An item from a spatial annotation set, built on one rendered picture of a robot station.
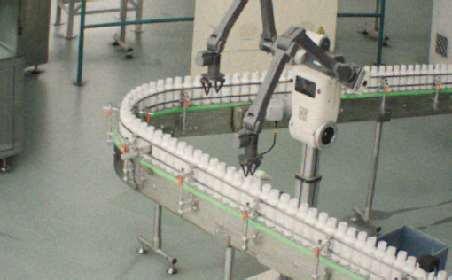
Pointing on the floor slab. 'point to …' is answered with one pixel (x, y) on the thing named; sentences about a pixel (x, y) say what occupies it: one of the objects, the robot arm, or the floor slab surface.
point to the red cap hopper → (94, 13)
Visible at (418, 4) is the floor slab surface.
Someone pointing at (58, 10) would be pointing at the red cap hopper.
